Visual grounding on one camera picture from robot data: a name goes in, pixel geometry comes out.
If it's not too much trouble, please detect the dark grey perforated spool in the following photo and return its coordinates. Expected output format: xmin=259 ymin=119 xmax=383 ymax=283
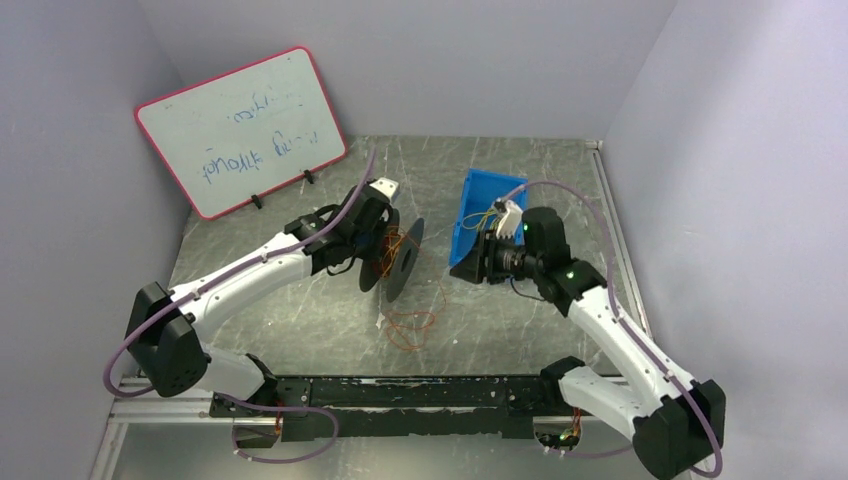
xmin=358 ymin=208 xmax=425 ymax=302

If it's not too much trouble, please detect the orange cable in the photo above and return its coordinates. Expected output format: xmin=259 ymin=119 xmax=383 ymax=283
xmin=370 ymin=228 xmax=450 ymax=352

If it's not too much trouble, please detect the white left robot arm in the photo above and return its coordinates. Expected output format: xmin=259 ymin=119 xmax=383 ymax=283
xmin=127 ymin=178 xmax=400 ymax=406

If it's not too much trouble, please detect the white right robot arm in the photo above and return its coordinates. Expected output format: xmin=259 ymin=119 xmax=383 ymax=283
xmin=450 ymin=207 xmax=727 ymax=479

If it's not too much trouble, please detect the blue plastic bin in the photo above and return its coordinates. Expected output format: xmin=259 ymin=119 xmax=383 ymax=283
xmin=448 ymin=168 xmax=528 ymax=267

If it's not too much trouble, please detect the red framed whiteboard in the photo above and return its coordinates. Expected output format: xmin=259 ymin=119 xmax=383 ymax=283
xmin=134 ymin=47 xmax=348 ymax=220

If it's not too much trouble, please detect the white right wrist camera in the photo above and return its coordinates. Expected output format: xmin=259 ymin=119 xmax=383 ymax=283
xmin=493 ymin=199 xmax=523 ymax=239

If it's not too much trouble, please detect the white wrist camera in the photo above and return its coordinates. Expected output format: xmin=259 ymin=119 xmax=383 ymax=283
xmin=368 ymin=177 xmax=400 ymax=203
xmin=493 ymin=199 xmax=523 ymax=239

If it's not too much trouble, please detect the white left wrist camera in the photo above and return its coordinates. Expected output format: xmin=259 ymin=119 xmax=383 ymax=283
xmin=368 ymin=177 xmax=400 ymax=203

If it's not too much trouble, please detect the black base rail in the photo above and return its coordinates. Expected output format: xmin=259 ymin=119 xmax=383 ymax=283
xmin=209 ymin=374 xmax=573 ymax=442

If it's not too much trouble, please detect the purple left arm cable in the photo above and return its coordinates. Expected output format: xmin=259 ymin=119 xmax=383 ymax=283
xmin=102 ymin=146 xmax=379 ymax=400

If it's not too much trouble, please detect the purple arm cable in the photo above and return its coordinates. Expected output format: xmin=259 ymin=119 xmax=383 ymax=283
xmin=102 ymin=146 xmax=379 ymax=400
xmin=496 ymin=180 xmax=725 ymax=480

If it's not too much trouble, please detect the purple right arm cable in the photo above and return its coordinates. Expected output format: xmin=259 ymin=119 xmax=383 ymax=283
xmin=496 ymin=180 xmax=725 ymax=480

